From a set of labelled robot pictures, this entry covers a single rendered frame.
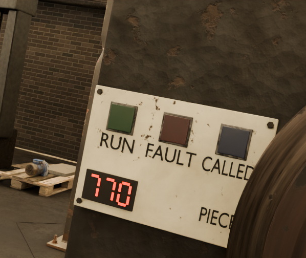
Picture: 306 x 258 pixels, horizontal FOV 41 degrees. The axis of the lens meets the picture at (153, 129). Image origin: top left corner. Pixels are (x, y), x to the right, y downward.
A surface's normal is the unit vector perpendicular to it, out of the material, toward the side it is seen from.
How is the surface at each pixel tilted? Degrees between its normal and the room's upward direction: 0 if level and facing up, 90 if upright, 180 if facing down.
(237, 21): 90
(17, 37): 89
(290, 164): 90
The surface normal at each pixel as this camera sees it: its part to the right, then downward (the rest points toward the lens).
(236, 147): -0.28, 0.00
